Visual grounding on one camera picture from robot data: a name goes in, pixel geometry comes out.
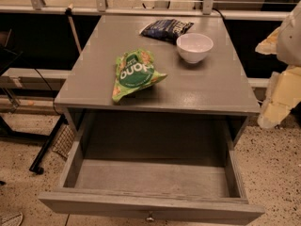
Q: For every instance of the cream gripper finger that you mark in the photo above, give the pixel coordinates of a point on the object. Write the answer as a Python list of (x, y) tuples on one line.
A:
[(269, 45), (282, 95)]

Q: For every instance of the green rice chip bag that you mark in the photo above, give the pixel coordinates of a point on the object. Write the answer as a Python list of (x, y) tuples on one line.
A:
[(135, 71)]

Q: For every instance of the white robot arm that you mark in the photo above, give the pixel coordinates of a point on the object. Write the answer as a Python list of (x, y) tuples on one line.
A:
[(289, 38)]

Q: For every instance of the dark blue snack bag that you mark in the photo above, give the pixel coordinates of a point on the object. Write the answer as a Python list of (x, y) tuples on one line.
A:
[(167, 29)]

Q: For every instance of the open grey top drawer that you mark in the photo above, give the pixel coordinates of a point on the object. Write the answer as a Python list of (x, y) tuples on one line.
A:
[(199, 182)]

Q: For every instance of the silver drawer knob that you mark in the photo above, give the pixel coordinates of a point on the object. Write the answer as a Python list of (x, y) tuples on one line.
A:
[(150, 217)]

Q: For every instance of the white bowl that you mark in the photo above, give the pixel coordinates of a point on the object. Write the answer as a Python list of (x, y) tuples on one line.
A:
[(194, 47)]

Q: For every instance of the wooden stick with black tip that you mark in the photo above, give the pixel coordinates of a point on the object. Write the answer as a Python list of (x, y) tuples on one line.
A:
[(68, 12)]

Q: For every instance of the black metal stand leg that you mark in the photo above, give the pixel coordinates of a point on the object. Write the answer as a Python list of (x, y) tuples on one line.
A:
[(35, 167)]

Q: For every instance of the wire mesh basket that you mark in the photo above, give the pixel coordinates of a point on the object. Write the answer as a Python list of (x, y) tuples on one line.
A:
[(63, 141)]

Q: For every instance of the metal frame railing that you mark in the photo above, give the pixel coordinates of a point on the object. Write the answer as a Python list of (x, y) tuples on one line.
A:
[(271, 10)]

